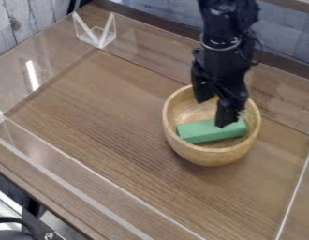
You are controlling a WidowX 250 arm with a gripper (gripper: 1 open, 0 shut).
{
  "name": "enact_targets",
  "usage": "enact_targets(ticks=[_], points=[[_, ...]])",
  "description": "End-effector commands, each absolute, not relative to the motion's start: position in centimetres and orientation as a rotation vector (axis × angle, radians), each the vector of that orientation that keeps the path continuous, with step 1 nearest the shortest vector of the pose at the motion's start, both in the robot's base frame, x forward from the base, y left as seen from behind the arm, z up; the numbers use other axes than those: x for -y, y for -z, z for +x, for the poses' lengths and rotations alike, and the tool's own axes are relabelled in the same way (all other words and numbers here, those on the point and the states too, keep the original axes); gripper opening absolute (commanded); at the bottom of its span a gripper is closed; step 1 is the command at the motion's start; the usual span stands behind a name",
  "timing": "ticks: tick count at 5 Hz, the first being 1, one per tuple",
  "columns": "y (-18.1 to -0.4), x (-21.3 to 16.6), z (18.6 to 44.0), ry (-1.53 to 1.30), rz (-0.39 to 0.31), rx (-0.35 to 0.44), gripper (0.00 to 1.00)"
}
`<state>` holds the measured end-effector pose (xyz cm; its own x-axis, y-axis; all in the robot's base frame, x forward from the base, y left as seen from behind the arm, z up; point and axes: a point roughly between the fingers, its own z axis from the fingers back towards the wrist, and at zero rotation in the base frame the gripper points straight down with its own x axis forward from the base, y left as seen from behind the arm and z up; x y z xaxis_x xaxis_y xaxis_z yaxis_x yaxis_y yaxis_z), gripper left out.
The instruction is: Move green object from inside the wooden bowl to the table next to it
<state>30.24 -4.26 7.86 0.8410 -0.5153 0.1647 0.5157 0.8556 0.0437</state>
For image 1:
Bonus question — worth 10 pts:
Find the clear acrylic corner bracket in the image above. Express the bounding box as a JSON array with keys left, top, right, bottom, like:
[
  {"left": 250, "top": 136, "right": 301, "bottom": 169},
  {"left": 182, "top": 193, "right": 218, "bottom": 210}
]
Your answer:
[{"left": 72, "top": 12, "right": 116, "bottom": 49}]

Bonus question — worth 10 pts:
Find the green rectangular block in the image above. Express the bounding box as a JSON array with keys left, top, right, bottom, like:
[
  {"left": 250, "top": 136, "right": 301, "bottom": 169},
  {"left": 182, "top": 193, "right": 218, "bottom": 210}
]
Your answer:
[{"left": 176, "top": 119, "right": 248, "bottom": 144}]

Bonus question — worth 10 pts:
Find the clear acrylic tray wall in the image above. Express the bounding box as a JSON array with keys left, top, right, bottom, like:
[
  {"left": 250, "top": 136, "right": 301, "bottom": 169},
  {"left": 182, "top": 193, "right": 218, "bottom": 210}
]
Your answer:
[{"left": 0, "top": 111, "right": 205, "bottom": 240}]

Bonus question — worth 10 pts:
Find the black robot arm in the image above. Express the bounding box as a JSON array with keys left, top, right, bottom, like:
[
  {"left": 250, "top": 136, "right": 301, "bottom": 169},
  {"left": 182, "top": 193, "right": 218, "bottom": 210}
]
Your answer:
[{"left": 192, "top": 0, "right": 260, "bottom": 128}]

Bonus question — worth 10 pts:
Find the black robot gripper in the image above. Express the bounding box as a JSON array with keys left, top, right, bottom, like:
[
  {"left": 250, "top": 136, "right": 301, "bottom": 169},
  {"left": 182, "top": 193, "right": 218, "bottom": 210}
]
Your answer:
[{"left": 192, "top": 42, "right": 250, "bottom": 128}]

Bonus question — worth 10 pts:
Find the wooden bowl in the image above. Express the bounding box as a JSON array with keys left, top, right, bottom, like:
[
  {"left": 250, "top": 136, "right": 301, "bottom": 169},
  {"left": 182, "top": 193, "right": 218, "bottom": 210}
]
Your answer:
[{"left": 162, "top": 85, "right": 261, "bottom": 166}]

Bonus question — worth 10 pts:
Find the black metal table clamp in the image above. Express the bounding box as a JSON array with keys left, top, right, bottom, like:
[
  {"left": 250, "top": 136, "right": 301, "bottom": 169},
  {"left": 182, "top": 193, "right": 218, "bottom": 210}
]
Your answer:
[{"left": 0, "top": 173, "right": 65, "bottom": 240}]

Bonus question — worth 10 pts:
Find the black cable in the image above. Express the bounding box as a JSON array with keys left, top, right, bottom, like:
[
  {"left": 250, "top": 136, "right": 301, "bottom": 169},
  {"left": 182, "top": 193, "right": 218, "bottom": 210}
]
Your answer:
[{"left": 0, "top": 216, "right": 27, "bottom": 229}]

